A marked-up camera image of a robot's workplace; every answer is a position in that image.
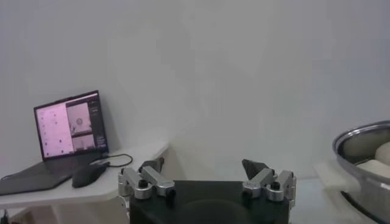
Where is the black looped desk cable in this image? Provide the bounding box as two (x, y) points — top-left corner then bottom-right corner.
(90, 153), (134, 168)

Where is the stainless steel steamer basket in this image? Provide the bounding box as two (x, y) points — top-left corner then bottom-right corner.
(332, 121), (390, 222)

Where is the white side table with mouse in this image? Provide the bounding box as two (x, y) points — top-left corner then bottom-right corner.
(0, 140), (171, 224)

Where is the black computer mouse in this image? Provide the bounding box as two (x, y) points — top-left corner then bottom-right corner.
(71, 161), (111, 189)

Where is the black laptop beside mouse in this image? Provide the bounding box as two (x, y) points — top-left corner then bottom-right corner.
(0, 89), (110, 196)

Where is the steel steamer pot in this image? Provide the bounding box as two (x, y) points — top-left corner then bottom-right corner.
(313, 160), (390, 224)

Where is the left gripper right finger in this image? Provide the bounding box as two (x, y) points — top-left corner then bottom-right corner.
(241, 158), (297, 202)

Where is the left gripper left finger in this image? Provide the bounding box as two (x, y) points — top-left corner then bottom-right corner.
(118, 157), (177, 200)

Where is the white steamed baozi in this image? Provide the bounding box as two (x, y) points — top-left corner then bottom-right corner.
(374, 142), (390, 165)

